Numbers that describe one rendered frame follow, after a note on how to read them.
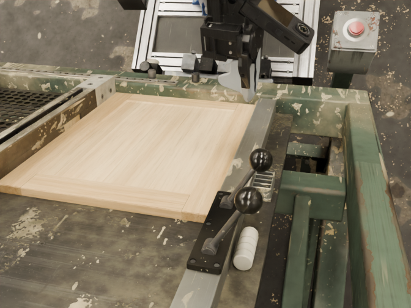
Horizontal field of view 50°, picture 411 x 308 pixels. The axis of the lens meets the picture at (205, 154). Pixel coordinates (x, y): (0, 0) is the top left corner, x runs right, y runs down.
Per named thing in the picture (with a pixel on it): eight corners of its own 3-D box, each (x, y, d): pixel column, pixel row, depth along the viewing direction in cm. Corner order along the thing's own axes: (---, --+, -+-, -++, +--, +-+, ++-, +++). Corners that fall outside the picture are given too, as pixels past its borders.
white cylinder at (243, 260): (251, 272, 66) (259, 241, 73) (252, 257, 65) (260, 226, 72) (232, 269, 67) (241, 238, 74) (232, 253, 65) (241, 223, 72)
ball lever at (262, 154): (235, 208, 76) (279, 152, 69) (230, 220, 73) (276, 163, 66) (216, 196, 76) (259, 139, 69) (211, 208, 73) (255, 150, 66)
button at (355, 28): (363, 24, 121) (364, 21, 119) (362, 38, 120) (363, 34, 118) (348, 24, 121) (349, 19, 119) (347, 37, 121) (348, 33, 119)
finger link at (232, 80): (222, 96, 78) (220, 51, 72) (255, 101, 77) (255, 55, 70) (216, 106, 76) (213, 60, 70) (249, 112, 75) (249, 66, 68)
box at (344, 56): (369, 40, 137) (380, 10, 120) (366, 76, 135) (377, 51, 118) (329, 38, 140) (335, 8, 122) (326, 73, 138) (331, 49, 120)
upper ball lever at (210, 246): (219, 252, 66) (270, 191, 59) (214, 268, 62) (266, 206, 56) (198, 238, 66) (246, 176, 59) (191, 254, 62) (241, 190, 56)
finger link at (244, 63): (245, 76, 74) (244, 29, 68) (255, 77, 73) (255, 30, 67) (236, 92, 71) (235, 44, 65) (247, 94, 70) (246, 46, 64)
